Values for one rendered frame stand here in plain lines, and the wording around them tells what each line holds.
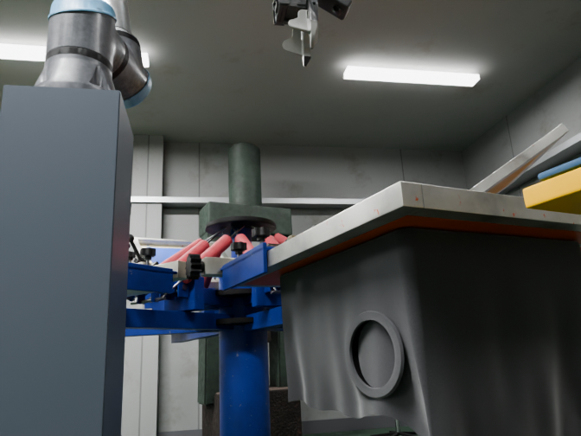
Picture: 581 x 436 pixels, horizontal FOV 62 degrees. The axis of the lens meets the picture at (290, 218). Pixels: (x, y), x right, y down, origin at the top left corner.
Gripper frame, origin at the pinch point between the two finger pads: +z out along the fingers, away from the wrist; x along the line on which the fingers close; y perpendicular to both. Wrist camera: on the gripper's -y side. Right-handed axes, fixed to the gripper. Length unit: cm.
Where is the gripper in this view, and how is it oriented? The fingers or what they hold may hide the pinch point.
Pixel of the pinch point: (311, 52)
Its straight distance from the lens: 106.9
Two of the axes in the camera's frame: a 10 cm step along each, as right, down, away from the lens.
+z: 0.4, 9.6, -2.7
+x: 1.8, -2.7, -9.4
